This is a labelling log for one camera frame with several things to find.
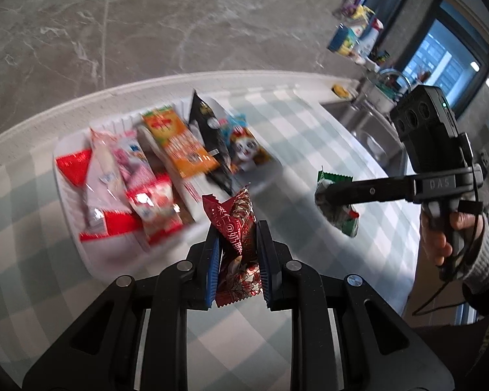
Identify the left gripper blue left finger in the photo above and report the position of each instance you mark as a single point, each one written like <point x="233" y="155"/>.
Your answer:
<point x="206" y="259"/>

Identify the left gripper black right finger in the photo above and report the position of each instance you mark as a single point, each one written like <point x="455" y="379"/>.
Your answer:
<point x="272" y="257"/>

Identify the dark red foil snack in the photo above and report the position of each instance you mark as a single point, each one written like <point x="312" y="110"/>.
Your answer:
<point x="235" y="221"/>

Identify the red white lollipop pack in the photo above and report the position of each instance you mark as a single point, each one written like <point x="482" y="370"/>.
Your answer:
<point x="155" y="205"/>

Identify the orange snack bar packet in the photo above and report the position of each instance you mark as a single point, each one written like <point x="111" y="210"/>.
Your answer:
<point x="174" y="137"/>

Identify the red snack bag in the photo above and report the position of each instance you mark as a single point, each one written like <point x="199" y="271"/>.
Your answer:
<point x="74" y="167"/>

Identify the blue cartoon face snack bag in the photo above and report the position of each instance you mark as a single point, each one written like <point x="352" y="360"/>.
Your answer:
<point x="244" y="149"/>

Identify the pink transparent candy packet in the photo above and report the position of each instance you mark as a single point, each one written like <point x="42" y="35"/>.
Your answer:
<point x="104" y="189"/>

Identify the pink cartoon snack bag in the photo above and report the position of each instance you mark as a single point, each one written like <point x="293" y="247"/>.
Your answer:
<point x="131" y="161"/>

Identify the black snack bag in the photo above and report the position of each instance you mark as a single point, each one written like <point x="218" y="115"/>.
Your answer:
<point x="206" y="127"/>

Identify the grey knit sleeve forearm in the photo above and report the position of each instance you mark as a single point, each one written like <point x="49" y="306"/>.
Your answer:
<point x="475" y="272"/>

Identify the person right hand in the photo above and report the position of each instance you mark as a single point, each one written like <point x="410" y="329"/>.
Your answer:
<point x="434" y="242"/>

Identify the stainless steel sink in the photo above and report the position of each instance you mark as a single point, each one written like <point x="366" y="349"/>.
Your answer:
<point x="374" y="132"/>

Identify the chrome faucet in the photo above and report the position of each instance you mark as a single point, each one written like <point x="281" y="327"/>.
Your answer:
<point x="387" y="82"/>

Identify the white plastic tray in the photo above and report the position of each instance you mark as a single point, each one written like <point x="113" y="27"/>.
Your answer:
<point x="106" y="259"/>

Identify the yellow sponge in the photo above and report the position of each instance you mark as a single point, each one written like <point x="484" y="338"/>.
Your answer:
<point x="341" y="92"/>

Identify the green white checkered tablecloth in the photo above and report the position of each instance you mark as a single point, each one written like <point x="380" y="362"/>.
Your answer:
<point x="48" y="276"/>

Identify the blue container on counter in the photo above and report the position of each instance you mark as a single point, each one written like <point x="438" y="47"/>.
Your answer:
<point x="338" y="38"/>

